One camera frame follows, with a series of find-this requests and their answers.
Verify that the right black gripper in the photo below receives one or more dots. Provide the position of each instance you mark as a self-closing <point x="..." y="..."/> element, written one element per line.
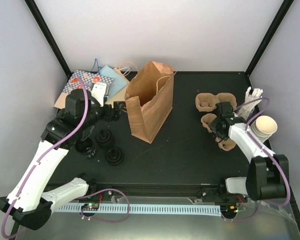
<point x="212" y="125"/>

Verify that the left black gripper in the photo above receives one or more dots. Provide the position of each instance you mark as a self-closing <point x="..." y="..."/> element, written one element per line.
<point x="108" y="116"/>

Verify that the pulp cup carrier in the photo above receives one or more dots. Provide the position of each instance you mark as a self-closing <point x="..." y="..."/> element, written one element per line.
<point x="206" y="102"/>
<point x="225" y="145"/>

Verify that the brown paper bag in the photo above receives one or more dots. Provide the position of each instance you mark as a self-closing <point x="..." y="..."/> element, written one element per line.
<point x="149" y="99"/>

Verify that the black lid stack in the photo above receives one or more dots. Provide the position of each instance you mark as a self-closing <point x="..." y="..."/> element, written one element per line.
<point x="105" y="139"/>
<point x="114" y="156"/>

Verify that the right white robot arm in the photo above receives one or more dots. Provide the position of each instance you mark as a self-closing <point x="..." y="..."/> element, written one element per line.
<point x="268" y="173"/>

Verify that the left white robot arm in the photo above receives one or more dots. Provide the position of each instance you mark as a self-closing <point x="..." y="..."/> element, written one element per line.
<point x="29" y="204"/>

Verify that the tan paper bag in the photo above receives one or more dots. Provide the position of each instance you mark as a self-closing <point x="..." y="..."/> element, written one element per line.
<point x="120" y="95"/>

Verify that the white straws in holder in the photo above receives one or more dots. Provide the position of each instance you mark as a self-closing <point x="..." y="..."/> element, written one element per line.
<point x="252" y="98"/>

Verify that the left paper cup stack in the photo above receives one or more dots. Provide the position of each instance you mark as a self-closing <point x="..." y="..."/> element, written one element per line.
<point x="87" y="132"/>

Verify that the paper cup stack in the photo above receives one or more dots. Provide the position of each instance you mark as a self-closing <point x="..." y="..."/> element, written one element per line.
<point x="87" y="132"/>
<point x="264" y="127"/>

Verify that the blue checkered paper bag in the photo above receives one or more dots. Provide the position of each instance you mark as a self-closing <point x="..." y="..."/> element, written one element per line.
<point x="88" y="78"/>

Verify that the black sleeved paper cup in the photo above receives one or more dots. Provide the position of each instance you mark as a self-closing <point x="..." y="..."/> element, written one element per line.
<point x="86" y="148"/>

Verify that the right paper cup stack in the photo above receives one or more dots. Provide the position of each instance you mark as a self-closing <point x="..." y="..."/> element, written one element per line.
<point x="264" y="127"/>

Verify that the small circuit board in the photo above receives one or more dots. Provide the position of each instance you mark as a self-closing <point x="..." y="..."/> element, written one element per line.
<point x="90" y="207"/>

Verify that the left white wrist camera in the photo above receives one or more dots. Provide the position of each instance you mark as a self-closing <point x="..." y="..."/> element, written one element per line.
<point x="100" y="92"/>

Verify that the light blue cable duct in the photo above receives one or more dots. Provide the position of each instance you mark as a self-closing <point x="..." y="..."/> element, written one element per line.
<point x="146" y="209"/>

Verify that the left black frame post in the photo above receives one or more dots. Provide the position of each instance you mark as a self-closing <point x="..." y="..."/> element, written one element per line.
<point x="36" y="13"/>

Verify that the black frame post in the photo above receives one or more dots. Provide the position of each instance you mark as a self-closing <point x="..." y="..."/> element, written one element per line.
<point x="273" y="27"/>
<point x="36" y="13"/>

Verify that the right black frame post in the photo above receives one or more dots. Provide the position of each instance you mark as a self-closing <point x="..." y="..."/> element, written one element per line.
<point x="273" y="27"/>

